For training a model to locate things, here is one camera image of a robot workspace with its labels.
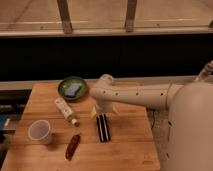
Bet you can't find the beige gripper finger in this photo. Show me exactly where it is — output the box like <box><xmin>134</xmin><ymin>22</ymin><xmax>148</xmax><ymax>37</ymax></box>
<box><xmin>112</xmin><ymin>106</ymin><xmax>118</xmax><ymax>115</ymax></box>
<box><xmin>90</xmin><ymin>107</ymin><xmax>98</xmax><ymax>119</ymax></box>

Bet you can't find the black white striped eraser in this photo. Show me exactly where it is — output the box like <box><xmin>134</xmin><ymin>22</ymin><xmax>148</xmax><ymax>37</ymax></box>
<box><xmin>96</xmin><ymin>114</ymin><xmax>111</xmax><ymax>143</ymax></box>

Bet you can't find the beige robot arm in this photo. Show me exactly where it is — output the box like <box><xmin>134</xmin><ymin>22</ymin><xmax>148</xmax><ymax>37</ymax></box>
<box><xmin>90</xmin><ymin>74</ymin><xmax>213</xmax><ymax>171</ymax></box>

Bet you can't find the green ceramic bowl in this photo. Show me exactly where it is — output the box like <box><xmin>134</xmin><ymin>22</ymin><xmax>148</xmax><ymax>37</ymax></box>
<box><xmin>57</xmin><ymin>76</ymin><xmax>88</xmax><ymax>101</ymax></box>

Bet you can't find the white ceramic cup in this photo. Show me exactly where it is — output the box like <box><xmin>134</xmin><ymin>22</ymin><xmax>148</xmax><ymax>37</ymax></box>
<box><xmin>28</xmin><ymin>120</ymin><xmax>52</xmax><ymax>145</ymax></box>

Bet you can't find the white tube with cap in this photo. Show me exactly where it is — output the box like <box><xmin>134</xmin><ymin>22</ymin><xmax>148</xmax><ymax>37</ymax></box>
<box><xmin>55</xmin><ymin>97</ymin><xmax>79</xmax><ymax>126</ymax></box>

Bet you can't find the blue sponge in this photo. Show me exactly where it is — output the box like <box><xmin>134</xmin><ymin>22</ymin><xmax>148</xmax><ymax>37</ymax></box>
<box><xmin>65</xmin><ymin>83</ymin><xmax>81</xmax><ymax>98</ymax></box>

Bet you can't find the grey flexible hose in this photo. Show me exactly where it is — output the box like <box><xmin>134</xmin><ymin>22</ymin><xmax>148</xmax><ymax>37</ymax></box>
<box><xmin>194</xmin><ymin>60</ymin><xmax>213</xmax><ymax>83</ymax></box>

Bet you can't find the wooden window frame rail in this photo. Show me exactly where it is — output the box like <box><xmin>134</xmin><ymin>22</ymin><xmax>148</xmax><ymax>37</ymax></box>
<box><xmin>0</xmin><ymin>0</ymin><xmax>213</xmax><ymax>37</ymax></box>

